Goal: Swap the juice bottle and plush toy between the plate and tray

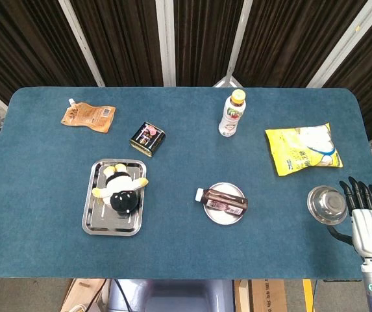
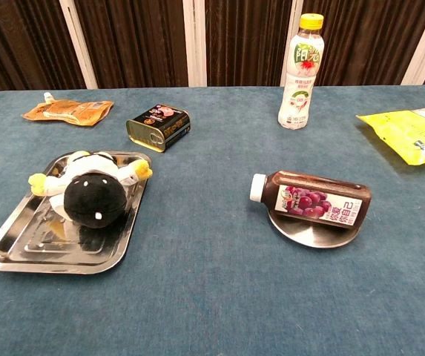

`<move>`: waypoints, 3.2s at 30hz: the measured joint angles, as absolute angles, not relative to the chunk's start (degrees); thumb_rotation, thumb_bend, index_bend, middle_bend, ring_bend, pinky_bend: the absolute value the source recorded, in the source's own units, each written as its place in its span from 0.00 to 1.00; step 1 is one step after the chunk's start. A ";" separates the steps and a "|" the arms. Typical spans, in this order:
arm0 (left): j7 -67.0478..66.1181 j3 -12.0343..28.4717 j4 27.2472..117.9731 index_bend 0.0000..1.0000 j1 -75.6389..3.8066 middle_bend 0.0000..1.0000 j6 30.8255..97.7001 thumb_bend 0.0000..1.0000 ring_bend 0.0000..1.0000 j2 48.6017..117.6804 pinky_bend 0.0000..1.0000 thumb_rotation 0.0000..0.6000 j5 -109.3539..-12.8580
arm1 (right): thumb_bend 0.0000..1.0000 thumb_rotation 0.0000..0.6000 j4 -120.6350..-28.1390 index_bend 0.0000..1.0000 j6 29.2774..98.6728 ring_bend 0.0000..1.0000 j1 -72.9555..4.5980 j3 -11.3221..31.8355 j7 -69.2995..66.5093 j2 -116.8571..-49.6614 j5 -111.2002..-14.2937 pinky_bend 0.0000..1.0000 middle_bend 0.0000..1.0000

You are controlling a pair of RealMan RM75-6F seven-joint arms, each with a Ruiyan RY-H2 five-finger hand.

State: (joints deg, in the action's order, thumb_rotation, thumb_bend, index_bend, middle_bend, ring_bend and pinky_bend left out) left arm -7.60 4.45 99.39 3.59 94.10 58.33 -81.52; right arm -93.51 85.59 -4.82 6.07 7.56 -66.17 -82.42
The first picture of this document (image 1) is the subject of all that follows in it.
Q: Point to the orange spout pouch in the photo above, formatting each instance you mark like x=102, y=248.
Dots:
x=88, y=117

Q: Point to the yellow snack bag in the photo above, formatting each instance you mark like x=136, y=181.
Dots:
x=302, y=149

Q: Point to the dark brown pleated curtain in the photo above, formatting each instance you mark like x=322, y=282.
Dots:
x=124, y=39

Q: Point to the lavender robot base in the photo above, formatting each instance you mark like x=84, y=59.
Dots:
x=172, y=295

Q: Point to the cardboard box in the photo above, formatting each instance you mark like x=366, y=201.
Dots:
x=267, y=295

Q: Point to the wooden crate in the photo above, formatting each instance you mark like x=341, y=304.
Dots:
x=85, y=289

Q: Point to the black tin can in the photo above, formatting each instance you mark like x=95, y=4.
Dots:
x=146, y=139

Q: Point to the black white plush toy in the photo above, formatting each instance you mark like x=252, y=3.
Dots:
x=122, y=198

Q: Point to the small steel bowl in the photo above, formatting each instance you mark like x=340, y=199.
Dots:
x=327, y=204

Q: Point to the white drink bottle yellow cap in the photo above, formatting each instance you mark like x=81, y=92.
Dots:
x=231, y=117

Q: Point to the round white plate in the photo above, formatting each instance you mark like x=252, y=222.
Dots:
x=224, y=220

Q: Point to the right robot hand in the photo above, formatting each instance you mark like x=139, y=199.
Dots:
x=370, y=227

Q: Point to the rectangular steel tray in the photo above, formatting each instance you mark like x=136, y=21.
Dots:
x=90, y=224

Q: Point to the blue felt table cover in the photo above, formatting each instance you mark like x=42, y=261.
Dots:
x=185, y=253

